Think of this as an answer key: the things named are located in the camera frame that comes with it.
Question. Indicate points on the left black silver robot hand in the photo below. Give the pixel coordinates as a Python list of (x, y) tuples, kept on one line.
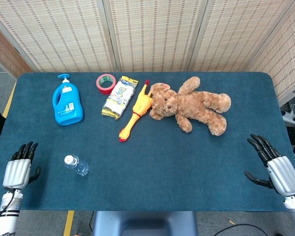
[(16, 173)]

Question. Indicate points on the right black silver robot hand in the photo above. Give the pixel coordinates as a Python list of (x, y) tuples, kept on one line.
[(284, 174)]

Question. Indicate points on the transparent water bottle white cap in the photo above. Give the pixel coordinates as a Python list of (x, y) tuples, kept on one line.
[(77, 166)]

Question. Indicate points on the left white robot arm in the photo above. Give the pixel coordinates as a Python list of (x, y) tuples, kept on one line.
[(6, 214)]

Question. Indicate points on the blue detergent pump bottle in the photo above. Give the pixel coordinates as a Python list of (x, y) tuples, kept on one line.
[(67, 103)]

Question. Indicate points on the brown teddy bear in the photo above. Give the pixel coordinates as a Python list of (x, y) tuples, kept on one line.
[(194, 105)]

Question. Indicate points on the woven folding screen panel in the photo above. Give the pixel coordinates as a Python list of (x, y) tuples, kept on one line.
[(155, 34), (285, 56), (64, 34), (2, 54), (233, 34)]

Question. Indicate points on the red tape roll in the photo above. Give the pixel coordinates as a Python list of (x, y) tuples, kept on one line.
[(105, 86)]

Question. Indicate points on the pack of rolled garbage bags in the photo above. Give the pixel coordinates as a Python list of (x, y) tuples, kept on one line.
[(119, 97)]

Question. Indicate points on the blue felt table cover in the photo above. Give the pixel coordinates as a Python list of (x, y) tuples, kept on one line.
[(150, 167)]

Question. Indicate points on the grey-blue robot torso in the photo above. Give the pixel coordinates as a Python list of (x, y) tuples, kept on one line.
[(145, 223)]

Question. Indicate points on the yellow rubber chicken toy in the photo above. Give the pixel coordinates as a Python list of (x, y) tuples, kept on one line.
[(140, 105)]

